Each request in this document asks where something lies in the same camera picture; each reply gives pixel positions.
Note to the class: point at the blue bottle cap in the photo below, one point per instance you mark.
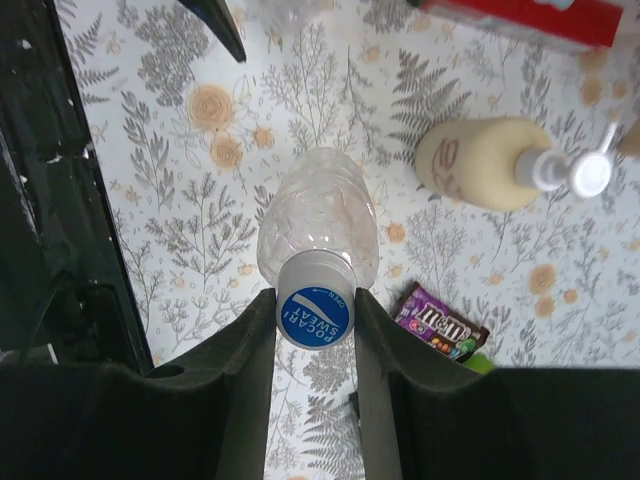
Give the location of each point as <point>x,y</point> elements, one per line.
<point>315,299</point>

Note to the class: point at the clear plastic bottle front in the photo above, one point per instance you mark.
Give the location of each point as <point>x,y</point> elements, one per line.
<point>296,12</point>

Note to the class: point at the clear plastic bottle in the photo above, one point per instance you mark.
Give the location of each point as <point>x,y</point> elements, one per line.
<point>322,203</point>
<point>296,12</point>

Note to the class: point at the red box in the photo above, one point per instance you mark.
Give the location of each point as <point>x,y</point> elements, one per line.
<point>568,25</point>

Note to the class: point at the black base bar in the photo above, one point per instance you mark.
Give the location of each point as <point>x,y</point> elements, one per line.
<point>63,277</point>

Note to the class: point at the floral table mat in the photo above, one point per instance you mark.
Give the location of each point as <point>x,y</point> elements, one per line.
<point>193,146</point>

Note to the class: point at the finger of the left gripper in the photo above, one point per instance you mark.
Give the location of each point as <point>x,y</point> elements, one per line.
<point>217,17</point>

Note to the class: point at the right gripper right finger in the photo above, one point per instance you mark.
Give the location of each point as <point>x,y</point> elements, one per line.
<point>424,416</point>

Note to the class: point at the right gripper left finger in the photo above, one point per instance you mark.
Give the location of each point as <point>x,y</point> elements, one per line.
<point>203,415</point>

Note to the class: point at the purple candy bar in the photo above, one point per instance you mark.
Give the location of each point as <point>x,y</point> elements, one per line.
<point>438,325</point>

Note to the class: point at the beige lotion bottle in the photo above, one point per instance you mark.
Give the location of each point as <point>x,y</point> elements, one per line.
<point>504,163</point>

